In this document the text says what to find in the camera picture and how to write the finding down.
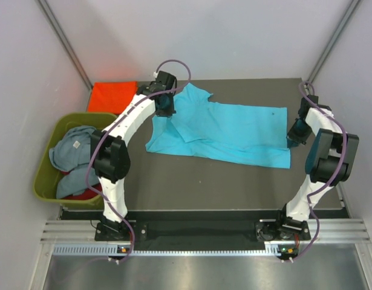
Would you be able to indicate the cyan t shirt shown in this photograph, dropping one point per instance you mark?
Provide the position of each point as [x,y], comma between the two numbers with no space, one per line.
[250,135]

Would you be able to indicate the folded orange t shirt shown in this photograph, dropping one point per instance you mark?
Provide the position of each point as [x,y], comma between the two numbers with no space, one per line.
[112,97]

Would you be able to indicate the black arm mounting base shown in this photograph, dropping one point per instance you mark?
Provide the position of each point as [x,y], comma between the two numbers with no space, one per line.
[253,225]

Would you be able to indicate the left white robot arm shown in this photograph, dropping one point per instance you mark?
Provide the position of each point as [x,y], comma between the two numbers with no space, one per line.
[109,153]

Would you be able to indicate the grey blue t shirt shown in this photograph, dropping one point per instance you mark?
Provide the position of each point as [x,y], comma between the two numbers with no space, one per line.
[73,185]
[73,150]

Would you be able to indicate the aluminium frame rail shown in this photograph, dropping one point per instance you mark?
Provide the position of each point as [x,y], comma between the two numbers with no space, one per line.
[307,86]

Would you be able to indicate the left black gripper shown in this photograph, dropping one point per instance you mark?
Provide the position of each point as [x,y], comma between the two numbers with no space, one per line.
[168,112]

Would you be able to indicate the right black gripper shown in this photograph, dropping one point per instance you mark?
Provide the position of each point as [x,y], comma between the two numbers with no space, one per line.
[293,140]

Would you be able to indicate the red t shirt in bin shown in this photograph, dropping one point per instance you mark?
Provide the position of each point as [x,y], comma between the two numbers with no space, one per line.
[94,182]

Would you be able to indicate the olive green plastic bin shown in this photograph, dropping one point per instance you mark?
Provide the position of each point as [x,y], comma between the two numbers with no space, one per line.
[47,176]

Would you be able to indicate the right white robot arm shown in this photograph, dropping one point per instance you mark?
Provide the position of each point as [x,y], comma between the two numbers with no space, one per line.
[329,162]

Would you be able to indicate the slotted white cable duct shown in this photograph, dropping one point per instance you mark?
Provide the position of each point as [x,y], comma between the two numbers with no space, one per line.
[115,250]

